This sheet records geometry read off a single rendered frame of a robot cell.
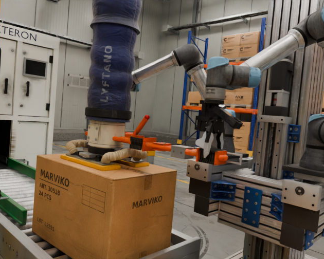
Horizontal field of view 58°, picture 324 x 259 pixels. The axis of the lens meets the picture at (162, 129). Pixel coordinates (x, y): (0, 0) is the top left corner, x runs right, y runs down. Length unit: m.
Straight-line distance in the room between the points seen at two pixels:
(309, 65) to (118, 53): 0.91
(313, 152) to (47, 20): 10.13
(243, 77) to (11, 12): 9.73
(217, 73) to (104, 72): 0.55
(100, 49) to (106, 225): 0.77
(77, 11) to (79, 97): 2.99
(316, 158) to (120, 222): 0.84
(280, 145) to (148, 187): 0.67
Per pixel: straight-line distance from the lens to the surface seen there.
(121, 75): 1.40
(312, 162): 1.37
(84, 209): 1.32
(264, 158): 1.59
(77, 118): 11.17
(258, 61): 1.27
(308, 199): 1.26
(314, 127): 1.38
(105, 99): 1.37
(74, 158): 1.46
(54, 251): 1.54
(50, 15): 10.99
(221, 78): 1.08
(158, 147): 1.20
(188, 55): 1.65
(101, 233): 1.26
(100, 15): 1.46
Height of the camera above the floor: 1.21
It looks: 3 degrees down
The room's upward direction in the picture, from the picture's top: 5 degrees clockwise
